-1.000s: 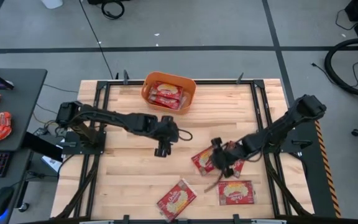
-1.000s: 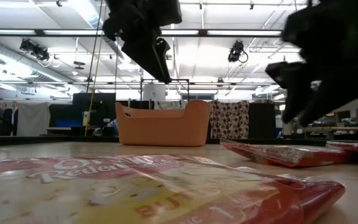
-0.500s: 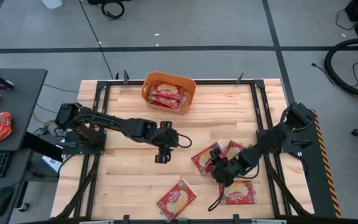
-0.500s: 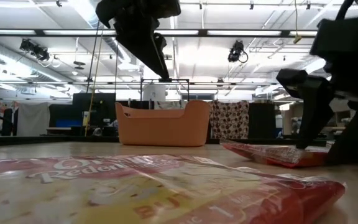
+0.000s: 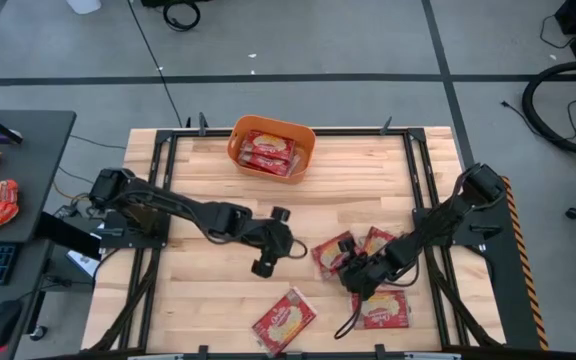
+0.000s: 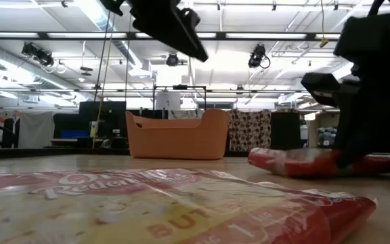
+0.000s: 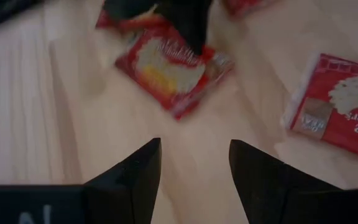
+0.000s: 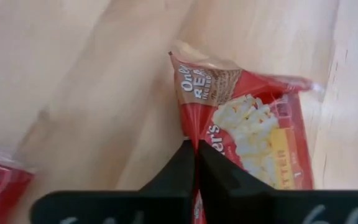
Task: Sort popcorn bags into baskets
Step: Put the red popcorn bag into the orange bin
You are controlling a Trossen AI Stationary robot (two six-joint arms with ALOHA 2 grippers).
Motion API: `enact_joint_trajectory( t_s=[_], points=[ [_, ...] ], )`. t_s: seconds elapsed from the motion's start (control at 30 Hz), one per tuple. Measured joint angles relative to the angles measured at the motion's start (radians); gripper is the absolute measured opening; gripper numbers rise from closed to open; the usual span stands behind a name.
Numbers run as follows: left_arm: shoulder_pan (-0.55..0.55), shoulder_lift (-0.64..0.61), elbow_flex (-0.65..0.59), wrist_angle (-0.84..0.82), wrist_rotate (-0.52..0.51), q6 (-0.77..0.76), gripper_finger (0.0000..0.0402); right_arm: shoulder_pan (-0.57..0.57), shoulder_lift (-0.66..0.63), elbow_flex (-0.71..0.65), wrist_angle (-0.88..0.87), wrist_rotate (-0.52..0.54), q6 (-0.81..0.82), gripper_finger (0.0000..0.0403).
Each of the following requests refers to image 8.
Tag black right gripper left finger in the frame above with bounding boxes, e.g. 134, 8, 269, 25
30, 139, 196, 224

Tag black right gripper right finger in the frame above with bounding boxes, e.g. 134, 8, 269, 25
198, 139, 358, 224

